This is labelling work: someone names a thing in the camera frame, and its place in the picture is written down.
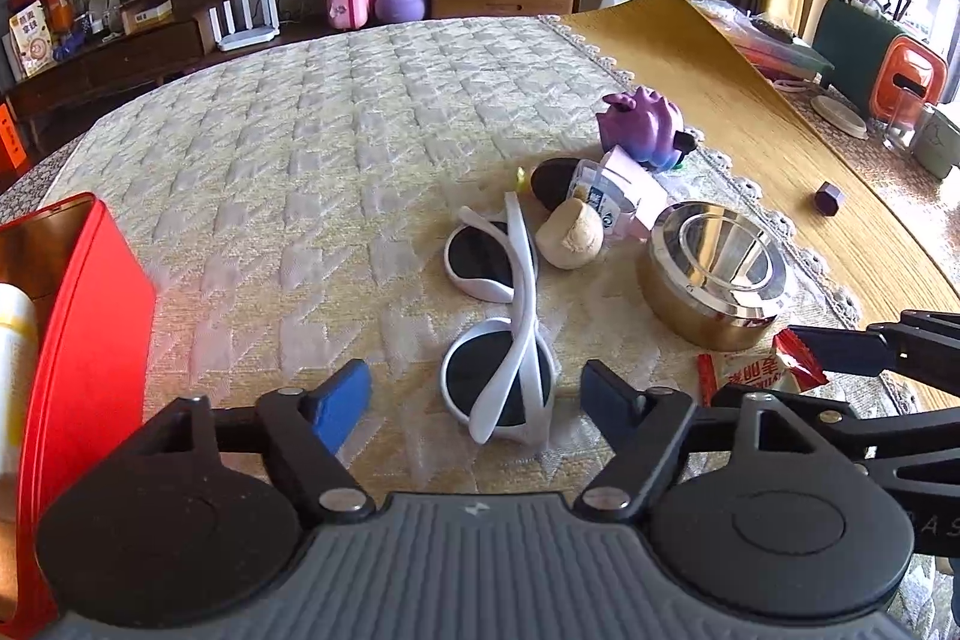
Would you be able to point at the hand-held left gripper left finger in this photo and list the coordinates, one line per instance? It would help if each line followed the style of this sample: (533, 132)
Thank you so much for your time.
(341, 411)

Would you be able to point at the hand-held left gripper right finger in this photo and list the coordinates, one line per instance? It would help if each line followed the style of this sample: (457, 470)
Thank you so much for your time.
(606, 411)

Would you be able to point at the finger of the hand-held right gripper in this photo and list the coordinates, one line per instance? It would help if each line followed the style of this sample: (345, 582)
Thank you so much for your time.
(832, 349)
(851, 424)

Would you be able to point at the red snack packet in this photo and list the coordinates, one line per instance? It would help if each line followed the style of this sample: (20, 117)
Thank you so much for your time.
(750, 374)

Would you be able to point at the white sunglasses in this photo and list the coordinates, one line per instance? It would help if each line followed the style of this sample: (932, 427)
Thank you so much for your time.
(519, 280)

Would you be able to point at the red storage box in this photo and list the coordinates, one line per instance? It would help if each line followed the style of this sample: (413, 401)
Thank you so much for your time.
(82, 340)

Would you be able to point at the steel round bowl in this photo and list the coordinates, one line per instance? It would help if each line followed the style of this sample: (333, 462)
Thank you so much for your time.
(675, 304)

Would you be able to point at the small purple hex cap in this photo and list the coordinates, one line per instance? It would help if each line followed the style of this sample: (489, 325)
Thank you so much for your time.
(828, 199)

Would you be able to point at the beige mushroom toy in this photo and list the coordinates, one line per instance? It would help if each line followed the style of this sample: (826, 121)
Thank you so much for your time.
(570, 235)

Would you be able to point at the clear plastic cup with label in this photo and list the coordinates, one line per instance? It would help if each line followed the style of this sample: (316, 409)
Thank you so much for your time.
(626, 194)

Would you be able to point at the grey green case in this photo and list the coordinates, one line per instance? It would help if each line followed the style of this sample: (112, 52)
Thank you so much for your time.
(937, 145)

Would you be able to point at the round beige coaster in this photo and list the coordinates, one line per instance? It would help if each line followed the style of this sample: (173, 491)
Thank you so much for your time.
(838, 115)

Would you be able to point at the dark brown oval stone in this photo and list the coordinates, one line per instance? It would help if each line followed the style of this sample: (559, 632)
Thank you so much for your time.
(551, 183)

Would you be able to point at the clear drinking glass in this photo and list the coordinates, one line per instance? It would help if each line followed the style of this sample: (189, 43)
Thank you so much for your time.
(901, 119)

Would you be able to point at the small yellow green piece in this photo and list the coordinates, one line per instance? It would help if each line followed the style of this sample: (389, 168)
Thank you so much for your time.
(520, 179)

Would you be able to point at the orange white box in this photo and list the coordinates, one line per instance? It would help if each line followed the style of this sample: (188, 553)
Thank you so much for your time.
(911, 70)

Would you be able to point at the purple toy figure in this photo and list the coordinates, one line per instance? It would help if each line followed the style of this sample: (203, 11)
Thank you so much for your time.
(651, 123)

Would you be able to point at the yellow table mat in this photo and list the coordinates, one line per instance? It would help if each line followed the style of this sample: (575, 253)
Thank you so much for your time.
(712, 70)

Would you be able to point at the green pen holder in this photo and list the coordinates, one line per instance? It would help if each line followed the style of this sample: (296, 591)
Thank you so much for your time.
(851, 36)

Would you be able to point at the black remote control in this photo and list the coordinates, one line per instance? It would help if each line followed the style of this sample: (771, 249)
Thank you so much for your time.
(772, 30)

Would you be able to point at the white yellow bottle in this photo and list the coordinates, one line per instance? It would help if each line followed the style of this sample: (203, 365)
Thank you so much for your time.
(15, 370)

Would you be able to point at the white router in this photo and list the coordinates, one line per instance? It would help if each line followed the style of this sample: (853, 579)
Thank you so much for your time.
(247, 36)

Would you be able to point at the brown cardboard box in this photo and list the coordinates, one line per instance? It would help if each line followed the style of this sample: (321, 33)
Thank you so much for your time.
(146, 16)

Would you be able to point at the yellow printed box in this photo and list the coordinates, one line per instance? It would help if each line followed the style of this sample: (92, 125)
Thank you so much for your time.
(31, 40)

